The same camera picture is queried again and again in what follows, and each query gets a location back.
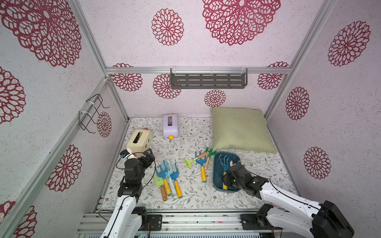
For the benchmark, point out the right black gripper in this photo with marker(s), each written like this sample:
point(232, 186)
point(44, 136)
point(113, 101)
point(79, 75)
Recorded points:
point(231, 177)

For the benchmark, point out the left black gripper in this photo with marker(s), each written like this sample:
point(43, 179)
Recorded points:
point(147, 162)

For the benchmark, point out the teal plastic storage box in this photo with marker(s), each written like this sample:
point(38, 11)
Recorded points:
point(218, 171)

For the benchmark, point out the light green trowel wooden handle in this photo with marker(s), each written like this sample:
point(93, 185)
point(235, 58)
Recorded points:
point(159, 182)

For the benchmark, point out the light blue rake white handle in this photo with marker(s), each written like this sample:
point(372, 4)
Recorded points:
point(170, 172)

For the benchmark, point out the dark green rake wooden handle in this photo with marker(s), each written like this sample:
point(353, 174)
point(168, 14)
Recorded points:
point(211, 153)

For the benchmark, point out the small blue rake yellow handle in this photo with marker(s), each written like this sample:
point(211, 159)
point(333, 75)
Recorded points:
point(201, 159)

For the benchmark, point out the light green rake wooden handle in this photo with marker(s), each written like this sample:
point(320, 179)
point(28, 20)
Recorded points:
point(188, 162)

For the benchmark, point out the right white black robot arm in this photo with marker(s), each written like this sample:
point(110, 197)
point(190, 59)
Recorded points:
point(285, 210)

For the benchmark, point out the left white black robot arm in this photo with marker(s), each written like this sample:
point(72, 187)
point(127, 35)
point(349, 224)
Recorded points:
point(127, 218)

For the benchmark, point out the cream toy tissue box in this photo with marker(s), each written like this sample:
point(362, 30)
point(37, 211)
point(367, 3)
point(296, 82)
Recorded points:
point(140, 141)

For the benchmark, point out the purple toy toaster box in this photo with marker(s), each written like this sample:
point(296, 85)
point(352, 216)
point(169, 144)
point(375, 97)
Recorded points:
point(170, 126)

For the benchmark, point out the green square pillow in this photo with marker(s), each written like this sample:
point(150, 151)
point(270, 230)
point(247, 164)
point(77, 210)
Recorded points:
point(241, 129)

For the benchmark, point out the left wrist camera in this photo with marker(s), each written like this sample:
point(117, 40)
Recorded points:
point(126, 154)

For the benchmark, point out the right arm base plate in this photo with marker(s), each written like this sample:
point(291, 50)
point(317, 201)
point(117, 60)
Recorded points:
point(255, 222)

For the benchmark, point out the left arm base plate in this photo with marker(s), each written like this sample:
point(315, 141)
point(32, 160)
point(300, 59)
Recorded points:
point(151, 222)

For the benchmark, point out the aluminium front rail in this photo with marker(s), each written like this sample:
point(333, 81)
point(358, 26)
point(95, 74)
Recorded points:
point(174, 221)

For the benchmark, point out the black wire wall rack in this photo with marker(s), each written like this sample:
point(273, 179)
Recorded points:
point(86, 117)

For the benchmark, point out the grey wall shelf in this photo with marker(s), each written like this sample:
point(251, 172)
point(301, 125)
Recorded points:
point(208, 80)

